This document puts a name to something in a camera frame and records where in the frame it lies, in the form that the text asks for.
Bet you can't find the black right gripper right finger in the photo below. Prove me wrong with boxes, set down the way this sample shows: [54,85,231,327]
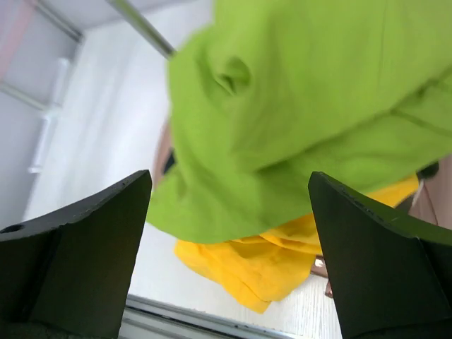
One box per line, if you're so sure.
[308,172,451,338]

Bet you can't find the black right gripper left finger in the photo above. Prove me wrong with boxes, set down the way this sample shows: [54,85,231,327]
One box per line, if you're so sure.
[1,170,152,338]

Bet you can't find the yellow shorts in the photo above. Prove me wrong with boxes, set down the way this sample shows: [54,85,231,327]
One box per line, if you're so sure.
[173,174,421,315]

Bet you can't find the lime green shorts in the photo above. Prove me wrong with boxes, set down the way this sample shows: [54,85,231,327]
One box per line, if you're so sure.
[147,0,451,243]

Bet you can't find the navy dark shorts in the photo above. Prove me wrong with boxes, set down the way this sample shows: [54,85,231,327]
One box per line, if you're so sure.
[163,150,176,174]

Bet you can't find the translucent pink plastic basin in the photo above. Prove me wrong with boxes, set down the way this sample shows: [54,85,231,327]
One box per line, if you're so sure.
[153,119,452,297]

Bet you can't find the metal clothes rack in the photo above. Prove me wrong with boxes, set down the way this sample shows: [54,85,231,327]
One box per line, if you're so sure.
[1,1,174,174]

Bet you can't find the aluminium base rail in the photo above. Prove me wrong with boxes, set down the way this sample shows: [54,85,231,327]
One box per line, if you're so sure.
[119,295,296,338]

